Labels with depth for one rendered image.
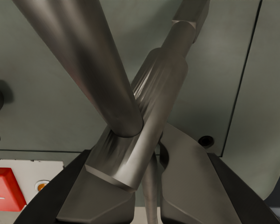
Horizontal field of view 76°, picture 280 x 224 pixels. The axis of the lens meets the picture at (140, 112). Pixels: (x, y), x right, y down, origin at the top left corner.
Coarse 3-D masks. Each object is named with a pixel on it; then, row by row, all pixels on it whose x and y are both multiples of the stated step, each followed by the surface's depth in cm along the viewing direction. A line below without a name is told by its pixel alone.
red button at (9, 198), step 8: (0, 168) 19; (8, 168) 19; (0, 176) 19; (8, 176) 19; (0, 184) 19; (8, 184) 19; (16, 184) 20; (0, 192) 20; (8, 192) 20; (16, 192) 20; (0, 200) 20; (8, 200) 20; (16, 200) 20; (24, 200) 22; (0, 208) 21; (8, 208) 21; (16, 208) 21
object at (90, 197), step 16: (80, 176) 8; (96, 176) 8; (80, 192) 7; (96, 192) 7; (112, 192) 7; (128, 192) 7; (64, 208) 7; (80, 208) 7; (96, 208) 7; (112, 208) 7; (128, 208) 7
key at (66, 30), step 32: (32, 0) 2; (64, 0) 2; (96, 0) 3; (64, 32) 3; (96, 32) 3; (64, 64) 3; (96, 64) 3; (96, 96) 4; (128, 96) 5; (128, 128) 6
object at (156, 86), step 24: (192, 0) 10; (192, 24) 9; (168, 48) 8; (144, 72) 8; (168, 72) 8; (144, 96) 7; (168, 96) 7; (144, 120) 7; (96, 144) 7; (120, 144) 6; (144, 144) 6; (96, 168) 6; (120, 168) 6; (144, 168) 7
